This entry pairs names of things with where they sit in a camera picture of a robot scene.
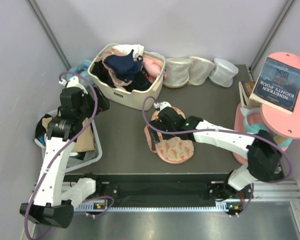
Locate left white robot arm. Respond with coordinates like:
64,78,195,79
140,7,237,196
19,76,104,229

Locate beige mesh wash bag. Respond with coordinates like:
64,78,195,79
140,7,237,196
163,58,193,88

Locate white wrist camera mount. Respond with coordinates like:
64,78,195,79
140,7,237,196
153,101,172,112

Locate white garment on basket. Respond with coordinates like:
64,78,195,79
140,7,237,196
110,44,145,59

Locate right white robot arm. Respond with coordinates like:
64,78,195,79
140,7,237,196
144,106,282,198

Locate floral mesh laundry bag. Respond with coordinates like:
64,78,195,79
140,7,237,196
143,105,195,165

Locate tan folded garment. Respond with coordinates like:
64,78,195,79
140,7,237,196
41,116,95,153

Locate Nineteen Eighty-Four book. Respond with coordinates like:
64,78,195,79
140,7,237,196
249,57,300,115

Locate right corner aluminium post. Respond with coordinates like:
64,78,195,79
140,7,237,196
247,0,296,74

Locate brown book under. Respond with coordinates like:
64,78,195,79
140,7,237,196
238,81,259,109

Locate left corner aluminium post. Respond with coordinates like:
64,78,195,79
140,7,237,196
25,0,71,70

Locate pink garment in basket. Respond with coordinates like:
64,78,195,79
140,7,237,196
142,58,162,84

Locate white perforated plastic basket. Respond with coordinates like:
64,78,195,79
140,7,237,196
34,110,103,173

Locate black garment in white basket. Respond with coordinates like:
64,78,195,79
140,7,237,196
35,114,53,144

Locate black clothes in basket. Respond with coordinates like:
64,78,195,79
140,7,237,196
90,61,152,92

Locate teal cat-ear headphones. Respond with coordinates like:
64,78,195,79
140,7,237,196
240,107,279,138

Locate navy blue bra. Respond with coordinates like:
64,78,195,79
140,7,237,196
103,50,143,83

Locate cream mesh wash bag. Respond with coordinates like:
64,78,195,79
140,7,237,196
188,56,215,86

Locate white slotted cable duct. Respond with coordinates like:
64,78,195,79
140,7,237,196
74,200,243,213

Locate light blue headphones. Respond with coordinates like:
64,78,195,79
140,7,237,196
69,59,93,82

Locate corner aluminium post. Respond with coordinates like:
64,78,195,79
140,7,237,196
25,0,71,70
247,0,296,74

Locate pink tiered side table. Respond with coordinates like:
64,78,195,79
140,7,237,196
234,52,300,151

